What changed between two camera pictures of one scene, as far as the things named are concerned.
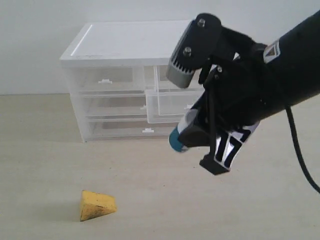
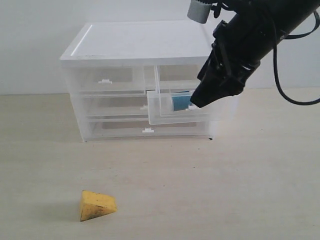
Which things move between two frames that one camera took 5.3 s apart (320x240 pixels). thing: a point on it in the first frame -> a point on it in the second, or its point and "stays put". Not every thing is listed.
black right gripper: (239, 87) -> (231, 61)
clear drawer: (92, 80) stays put
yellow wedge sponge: (94, 204) stays put
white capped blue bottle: (187, 120) -> (181, 100)
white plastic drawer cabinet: (118, 72) stays put
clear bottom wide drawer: (125, 129) stays put
